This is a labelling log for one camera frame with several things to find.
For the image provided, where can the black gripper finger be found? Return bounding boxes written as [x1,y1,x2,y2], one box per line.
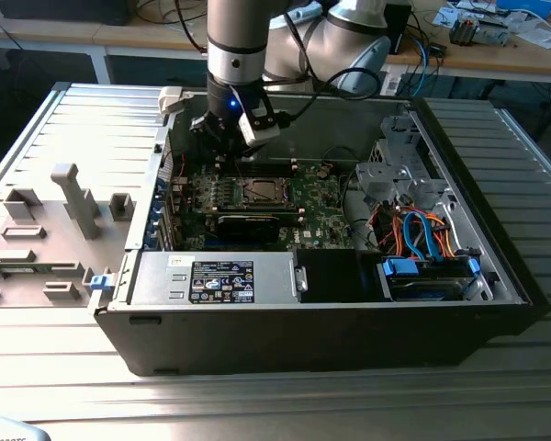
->
[231,142,258,164]
[190,113,233,155]

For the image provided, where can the thin metal locking lever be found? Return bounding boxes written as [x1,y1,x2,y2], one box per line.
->
[232,155,249,184]

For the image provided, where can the silver CPU green edge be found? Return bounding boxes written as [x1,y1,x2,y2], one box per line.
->
[252,181,281,203]

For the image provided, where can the metal socket cover frame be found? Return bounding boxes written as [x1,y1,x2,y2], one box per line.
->
[242,176,292,207]

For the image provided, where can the black RAM slot white clips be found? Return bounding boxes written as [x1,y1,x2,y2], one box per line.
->
[187,200,304,217]
[215,165,299,179]
[215,157,298,169]

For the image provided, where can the black graphics card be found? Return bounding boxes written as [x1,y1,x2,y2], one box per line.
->
[215,211,282,245]

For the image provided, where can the green motherboard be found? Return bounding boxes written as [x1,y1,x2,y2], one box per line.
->
[178,160,355,253]

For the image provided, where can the silver power supply unit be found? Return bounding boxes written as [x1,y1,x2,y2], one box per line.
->
[127,250,304,307]

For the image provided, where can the silver metal drive cage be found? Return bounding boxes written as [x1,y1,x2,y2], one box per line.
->
[354,114,452,203]

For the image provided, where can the small white box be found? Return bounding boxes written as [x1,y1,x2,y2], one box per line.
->
[379,73,403,96]

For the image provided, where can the large black box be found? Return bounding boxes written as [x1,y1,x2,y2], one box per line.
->
[0,0,132,27]

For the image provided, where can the grey parts rack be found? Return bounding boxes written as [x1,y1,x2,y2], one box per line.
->
[0,163,137,310]

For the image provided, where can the blue plastic case latch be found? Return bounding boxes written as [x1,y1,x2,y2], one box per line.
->
[89,273,116,292]

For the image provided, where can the black PC case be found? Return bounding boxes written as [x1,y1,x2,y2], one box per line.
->
[94,85,551,378]

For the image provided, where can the hard disk in blue carrier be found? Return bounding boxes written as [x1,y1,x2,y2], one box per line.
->
[378,255,482,303]

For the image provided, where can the black upright box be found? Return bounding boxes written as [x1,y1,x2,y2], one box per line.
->
[388,3,413,56]

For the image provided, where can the green RAM stick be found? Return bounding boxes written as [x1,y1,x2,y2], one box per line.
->
[0,265,45,277]

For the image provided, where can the black finned heat sink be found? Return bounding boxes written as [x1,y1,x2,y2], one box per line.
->
[449,11,482,47]

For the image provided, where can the silver metal drive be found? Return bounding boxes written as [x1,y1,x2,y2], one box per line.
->
[479,13,511,47]

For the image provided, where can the blue cardboard box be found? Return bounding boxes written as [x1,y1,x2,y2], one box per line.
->
[495,0,551,17]

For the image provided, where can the white paper sheet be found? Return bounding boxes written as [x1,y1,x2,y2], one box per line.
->
[513,17,551,51]

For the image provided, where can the white plastic device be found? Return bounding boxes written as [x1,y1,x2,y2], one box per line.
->
[0,415,52,441]

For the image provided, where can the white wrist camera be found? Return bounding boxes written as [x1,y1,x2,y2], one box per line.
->
[237,91,282,148]

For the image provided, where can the thin red wire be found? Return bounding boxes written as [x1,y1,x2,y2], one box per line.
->
[163,153,188,181]

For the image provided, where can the beige case release handle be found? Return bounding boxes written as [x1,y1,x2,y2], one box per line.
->
[158,85,186,116]

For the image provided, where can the thick black camera cable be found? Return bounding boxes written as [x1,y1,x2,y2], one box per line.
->
[275,67,383,128]

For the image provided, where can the wooden desk white frame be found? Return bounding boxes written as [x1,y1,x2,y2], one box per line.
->
[378,0,551,86]
[0,0,210,86]

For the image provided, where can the blue flat data wire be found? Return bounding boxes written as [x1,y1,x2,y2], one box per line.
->
[401,210,426,261]
[415,211,444,264]

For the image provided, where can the blue network cable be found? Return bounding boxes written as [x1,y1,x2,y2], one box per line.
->
[415,39,437,97]

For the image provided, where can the orange power wire bundle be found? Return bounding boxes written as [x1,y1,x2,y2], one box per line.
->
[389,209,463,259]

